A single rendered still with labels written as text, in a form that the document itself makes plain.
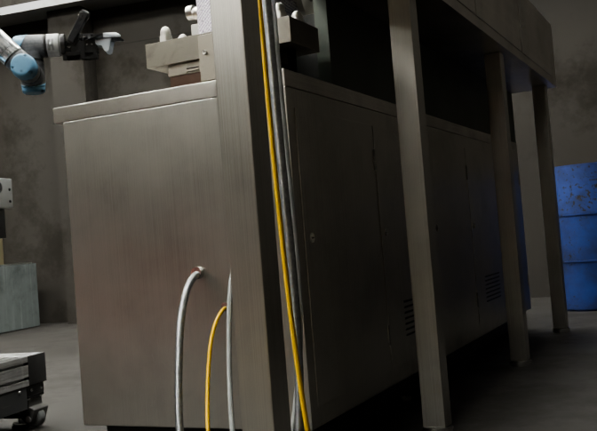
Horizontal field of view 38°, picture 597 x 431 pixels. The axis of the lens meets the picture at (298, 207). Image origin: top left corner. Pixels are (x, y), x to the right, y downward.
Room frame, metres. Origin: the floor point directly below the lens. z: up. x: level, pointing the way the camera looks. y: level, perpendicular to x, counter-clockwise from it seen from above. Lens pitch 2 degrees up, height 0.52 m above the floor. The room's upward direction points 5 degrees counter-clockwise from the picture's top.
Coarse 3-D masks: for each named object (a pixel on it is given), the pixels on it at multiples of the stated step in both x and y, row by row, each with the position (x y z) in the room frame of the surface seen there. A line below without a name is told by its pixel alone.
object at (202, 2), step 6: (198, 0) 2.29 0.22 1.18; (204, 0) 2.29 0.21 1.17; (198, 6) 2.29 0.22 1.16; (204, 6) 2.29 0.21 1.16; (198, 12) 2.29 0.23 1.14; (204, 12) 2.29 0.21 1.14; (210, 12) 2.28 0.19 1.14; (198, 18) 2.30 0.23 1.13; (204, 18) 2.29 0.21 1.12; (210, 18) 2.28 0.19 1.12; (198, 24) 2.30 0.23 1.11; (204, 24) 2.29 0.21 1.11; (210, 24) 2.28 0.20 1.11; (198, 30) 2.30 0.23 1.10; (204, 30) 2.29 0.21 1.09; (210, 30) 2.28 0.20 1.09
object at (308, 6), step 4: (296, 0) 2.31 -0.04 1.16; (300, 0) 2.30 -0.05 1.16; (304, 0) 2.32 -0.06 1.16; (308, 0) 2.34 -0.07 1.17; (300, 4) 2.31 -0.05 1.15; (304, 4) 2.31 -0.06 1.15; (308, 4) 2.34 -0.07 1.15; (312, 4) 2.36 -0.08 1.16; (300, 8) 2.31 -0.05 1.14; (304, 8) 2.31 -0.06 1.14; (308, 8) 2.34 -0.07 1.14; (312, 8) 2.36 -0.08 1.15; (304, 12) 2.32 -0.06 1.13; (308, 12) 2.34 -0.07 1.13; (312, 12) 2.36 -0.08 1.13
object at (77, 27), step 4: (80, 12) 2.79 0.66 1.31; (84, 12) 2.80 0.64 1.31; (88, 12) 2.80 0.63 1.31; (80, 16) 2.80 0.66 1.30; (84, 16) 2.80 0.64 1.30; (88, 16) 2.81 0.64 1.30; (76, 20) 2.80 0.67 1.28; (80, 20) 2.80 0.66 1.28; (84, 20) 2.80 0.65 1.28; (76, 24) 2.80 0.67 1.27; (80, 24) 2.80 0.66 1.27; (84, 24) 2.84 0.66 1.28; (72, 28) 2.80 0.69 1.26; (76, 28) 2.80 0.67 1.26; (80, 28) 2.80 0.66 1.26; (72, 32) 2.80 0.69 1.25; (76, 32) 2.80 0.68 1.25; (80, 32) 2.84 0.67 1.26; (68, 36) 2.80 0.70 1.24; (72, 36) 2.80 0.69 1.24; (76, 36) 2.81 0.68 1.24; (68, 40) 2.81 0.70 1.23; (72, 40) 2.81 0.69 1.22
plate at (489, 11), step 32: (352, 0) 2.28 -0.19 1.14; (384, 0) 2.31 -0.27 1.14; (416, 0) 2.33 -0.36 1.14; (448, 0) 2.41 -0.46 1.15; (480, 0) 2.76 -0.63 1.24; (512, 0) 3.25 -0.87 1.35; (448, 32) 2.75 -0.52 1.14; (480, 32) 2.79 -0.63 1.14; (512, 32) 3.20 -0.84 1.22; (544, 32) 3.87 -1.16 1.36; (480, 64) 3.35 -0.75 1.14; (512, 64) 3.40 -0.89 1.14; (544, 64) 3.80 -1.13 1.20
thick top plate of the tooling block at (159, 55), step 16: (288, 16) 1.96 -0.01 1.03; (208, 32) 2.06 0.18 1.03; (288, 32) 1.97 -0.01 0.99; (304, 32) 2.03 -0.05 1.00; (160, 48) 2.12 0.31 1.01; (176, 48) 2.10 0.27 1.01; (192, 48) 2.08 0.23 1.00; (288, 48) 2.03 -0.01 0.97; (304, 48) 2.05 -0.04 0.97; (160, 64) 2.12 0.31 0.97
